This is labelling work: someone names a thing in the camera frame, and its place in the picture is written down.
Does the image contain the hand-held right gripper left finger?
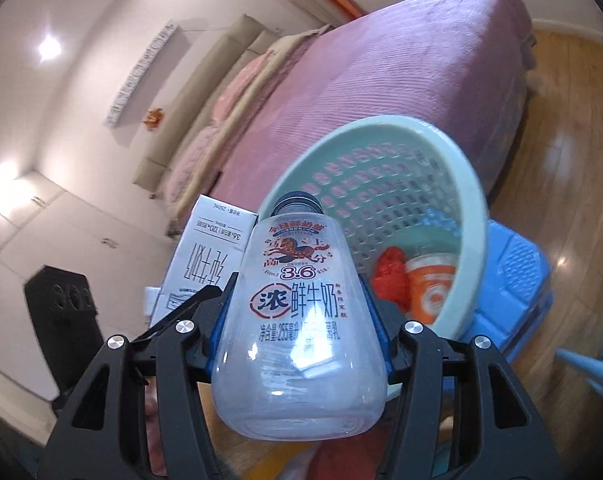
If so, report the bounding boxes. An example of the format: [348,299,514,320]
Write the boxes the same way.
[44,271,240,480]

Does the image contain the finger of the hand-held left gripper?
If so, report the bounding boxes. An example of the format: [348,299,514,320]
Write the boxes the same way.
[132,280,232,346]

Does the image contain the blue-grey wooden chair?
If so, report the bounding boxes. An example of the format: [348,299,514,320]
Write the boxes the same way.
[555,347,603,396]

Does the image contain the beige padded headboard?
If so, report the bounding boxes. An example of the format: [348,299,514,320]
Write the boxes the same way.
[134,14,277,191]

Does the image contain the pink pillow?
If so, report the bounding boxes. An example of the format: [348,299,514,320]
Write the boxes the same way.
[216,55,277,116]
[166,125,232,201]

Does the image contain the blue plastic stool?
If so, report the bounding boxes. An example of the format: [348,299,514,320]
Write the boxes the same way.
[396,217,552,396]

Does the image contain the clear plastic milk bottle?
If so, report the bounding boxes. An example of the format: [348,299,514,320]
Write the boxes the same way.
[209,191,388,442]

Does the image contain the bed with purple bedspread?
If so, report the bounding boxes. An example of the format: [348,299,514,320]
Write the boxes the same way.
[164,0,537,241]

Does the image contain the white patterned wall shelf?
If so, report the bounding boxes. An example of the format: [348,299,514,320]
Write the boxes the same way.
[104,20,177,128]

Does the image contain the round ceiling light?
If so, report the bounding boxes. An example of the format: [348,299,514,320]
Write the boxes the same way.
[36,35,62,61]

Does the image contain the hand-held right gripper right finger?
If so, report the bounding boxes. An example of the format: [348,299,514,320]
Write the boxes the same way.
[359,272,549,480]

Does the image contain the white wardrobe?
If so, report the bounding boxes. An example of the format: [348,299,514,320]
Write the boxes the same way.
[0,170,182,341]

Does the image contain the orange paper cup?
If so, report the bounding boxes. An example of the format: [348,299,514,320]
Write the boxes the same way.
[405,252,457,323]

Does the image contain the white milk carton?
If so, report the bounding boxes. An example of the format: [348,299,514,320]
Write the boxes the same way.
[149,195,260,331]

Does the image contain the red plastic bag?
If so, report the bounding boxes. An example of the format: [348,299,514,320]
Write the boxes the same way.
[371,247,412,316]

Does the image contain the light teal plastic basket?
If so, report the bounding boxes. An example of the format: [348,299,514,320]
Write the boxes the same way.
[256,115,489,396]

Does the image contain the pink pillows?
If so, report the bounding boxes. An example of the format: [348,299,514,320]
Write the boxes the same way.
[172,25,332,221]

